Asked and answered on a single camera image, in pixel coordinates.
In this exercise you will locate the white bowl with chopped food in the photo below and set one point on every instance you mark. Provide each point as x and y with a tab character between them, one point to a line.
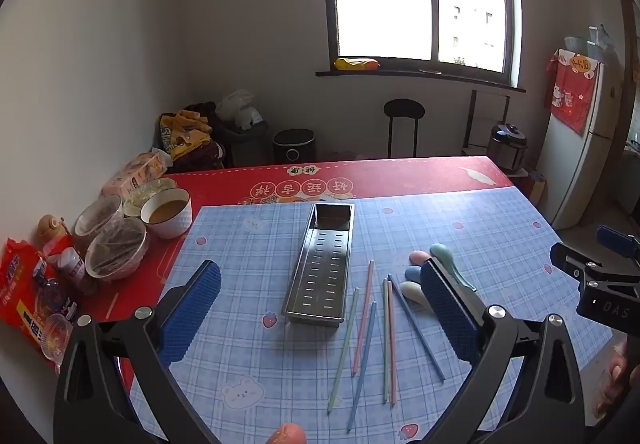
145	191

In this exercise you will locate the black metal rack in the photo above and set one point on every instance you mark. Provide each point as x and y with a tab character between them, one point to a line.
472	118

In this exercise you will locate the white bowl with soup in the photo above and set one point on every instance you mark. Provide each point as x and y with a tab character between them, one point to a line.
167	214

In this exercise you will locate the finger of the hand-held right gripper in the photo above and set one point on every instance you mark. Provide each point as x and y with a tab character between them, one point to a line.
575	264
612	240

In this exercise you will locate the black trash can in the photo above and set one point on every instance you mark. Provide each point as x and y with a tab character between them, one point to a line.
294	146

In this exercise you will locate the cardboard box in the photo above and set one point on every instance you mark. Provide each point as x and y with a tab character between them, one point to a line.
539	189

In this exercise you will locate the blue plaid table mat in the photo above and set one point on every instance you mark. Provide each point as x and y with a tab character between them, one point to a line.
500	234

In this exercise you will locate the stainless steel utensil tray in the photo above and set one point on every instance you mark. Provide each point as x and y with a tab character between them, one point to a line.
320	274

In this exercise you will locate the yellow cloth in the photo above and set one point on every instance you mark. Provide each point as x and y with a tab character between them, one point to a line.
187	131

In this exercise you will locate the blue spoon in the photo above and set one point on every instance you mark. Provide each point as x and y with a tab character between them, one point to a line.
412	273

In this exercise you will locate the yellow packet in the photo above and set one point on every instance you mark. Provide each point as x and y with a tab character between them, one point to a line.
356	64

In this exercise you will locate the person's left hand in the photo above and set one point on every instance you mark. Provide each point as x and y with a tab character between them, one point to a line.
287	435

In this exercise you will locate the white plastic bag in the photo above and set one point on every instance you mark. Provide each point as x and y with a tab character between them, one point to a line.
240	108

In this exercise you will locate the red printed cloth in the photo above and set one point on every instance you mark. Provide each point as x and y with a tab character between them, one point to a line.
570	96

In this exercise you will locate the dark grey chair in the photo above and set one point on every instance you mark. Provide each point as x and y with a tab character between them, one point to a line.
247	143

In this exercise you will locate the pink spoon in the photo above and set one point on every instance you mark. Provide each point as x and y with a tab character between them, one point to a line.
419	257

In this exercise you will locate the black stool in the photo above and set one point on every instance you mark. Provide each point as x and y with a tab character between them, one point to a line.
404	109

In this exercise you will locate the person's right hand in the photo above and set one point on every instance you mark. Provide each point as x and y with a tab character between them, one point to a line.
616	376

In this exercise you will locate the clear plastic containers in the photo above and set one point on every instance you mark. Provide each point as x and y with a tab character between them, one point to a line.
595	43

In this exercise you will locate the green spoon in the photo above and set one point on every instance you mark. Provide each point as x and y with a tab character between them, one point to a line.
440	251

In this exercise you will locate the red snack bag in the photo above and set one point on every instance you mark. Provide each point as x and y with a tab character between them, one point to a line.
22	294

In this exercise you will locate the pressure cooker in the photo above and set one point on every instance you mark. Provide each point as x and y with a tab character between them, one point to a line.
507	146

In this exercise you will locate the cream spoon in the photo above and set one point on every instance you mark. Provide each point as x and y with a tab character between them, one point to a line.
414	293

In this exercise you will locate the white fridge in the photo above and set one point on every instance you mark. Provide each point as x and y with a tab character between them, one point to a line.
575	173

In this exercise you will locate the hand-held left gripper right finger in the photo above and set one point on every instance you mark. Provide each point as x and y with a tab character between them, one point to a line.
445	314

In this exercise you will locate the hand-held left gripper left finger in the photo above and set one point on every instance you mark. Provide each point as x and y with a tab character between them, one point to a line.
192	309

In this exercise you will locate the brown bottle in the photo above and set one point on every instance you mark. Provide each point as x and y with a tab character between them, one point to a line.
51	228

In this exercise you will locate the dark red clothes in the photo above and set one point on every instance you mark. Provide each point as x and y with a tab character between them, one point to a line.
202	156

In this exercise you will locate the small pill jar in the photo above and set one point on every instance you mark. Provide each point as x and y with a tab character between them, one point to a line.
72	266

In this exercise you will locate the pink tissue packet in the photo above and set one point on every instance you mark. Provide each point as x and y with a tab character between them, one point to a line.
132	173

